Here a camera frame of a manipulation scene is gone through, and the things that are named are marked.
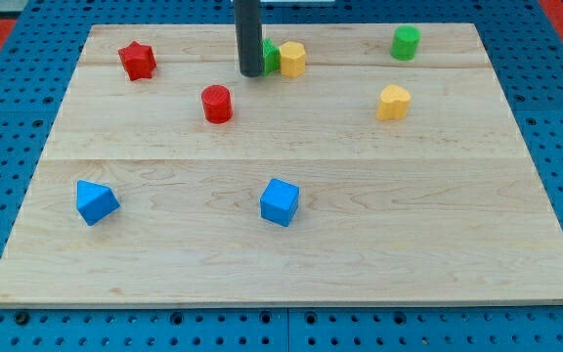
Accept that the blue cube block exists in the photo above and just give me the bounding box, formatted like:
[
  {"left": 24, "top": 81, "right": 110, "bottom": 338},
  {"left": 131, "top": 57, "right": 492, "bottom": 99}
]
[{"left": 260, "top": 178, "right": 300, "bottom": 227}]

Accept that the green star block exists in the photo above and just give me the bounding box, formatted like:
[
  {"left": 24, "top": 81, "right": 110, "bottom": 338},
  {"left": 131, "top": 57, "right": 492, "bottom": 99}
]
[{"left": 262, "top": 38, "right": 281, "bottom": 76}]

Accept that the red star block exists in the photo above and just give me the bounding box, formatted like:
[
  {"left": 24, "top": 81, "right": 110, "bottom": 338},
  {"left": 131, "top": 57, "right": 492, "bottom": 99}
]
[{"left": 118, "top": 41, "right": 156, "bottom": 81}]

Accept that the wooden board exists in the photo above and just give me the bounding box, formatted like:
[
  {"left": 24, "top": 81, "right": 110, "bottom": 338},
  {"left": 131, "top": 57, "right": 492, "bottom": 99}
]
[{"left": 0, "top": 23, "right": 563, "bottom": 309}]

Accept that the red cylinder block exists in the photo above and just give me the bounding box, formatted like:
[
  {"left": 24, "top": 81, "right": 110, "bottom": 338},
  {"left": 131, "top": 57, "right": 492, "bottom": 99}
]
[{"left": 200, "top": 85, "right": 233, "bottom": 124}]

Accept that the yellow hexagon block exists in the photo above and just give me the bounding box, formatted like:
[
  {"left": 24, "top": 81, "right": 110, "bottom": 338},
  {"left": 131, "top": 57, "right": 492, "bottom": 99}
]
[{"left": 279, "top": 41, "right": 306, "bottom": 78}]

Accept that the yellow heart block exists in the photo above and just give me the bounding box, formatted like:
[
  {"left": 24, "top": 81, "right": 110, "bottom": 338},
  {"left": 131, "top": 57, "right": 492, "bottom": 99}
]
[{"left": 375, "top": 84, "right": 411, "bottom": 120}]

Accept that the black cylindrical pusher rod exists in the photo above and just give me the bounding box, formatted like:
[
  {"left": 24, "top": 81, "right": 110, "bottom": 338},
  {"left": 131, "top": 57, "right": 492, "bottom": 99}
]
[{"left": 234, "top": 0, "right": 264, "bottom": 77}]

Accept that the green cylinder block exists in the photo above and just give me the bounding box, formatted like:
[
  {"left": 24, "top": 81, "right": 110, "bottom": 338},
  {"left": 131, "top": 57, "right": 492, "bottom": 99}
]
[{"left": 390, "top": 25, "right": 421, "bottom": 61}]

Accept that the blue triangle block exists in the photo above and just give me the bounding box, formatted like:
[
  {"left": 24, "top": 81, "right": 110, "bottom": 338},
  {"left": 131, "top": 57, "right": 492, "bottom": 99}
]
[{"left": 76, "top": 180, "right": 120, "bottom": 226}]

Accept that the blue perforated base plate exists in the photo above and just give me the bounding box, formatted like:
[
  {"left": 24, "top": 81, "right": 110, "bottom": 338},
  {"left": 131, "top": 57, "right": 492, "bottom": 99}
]
[{"left": 0, "top": 1, "right": 563, "bottom": 351}]

